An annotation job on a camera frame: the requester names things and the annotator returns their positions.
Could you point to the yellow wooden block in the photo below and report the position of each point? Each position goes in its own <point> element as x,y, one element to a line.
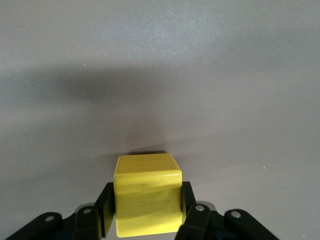
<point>147,197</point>

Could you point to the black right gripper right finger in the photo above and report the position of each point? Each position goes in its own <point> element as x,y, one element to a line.
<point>207,225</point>

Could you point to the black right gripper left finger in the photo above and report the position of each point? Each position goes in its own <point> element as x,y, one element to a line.
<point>85,225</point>

